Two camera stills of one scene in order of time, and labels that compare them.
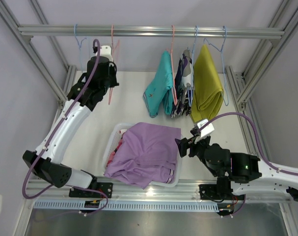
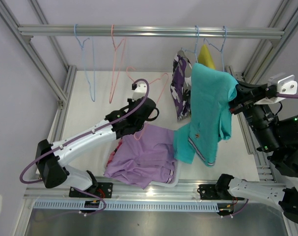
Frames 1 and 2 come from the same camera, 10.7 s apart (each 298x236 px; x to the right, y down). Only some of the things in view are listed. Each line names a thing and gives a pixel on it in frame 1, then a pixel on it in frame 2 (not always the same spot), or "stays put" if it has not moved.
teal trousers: x=160 y=85 to x=211 y=89
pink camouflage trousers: x=113 y=152 stays put
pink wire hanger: x=170 y=49 to x=156 y=102
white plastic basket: x=114 y=138 stays put
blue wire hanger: x=190 y=98 to x=195 y=52
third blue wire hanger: x=228 y=103 stays put
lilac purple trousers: x=148 y=154 stays put
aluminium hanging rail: x=186 y=31 stays put
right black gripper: x=183 y=143 to x=247 y=95
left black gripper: x=112 y=69 to x=130 y=103
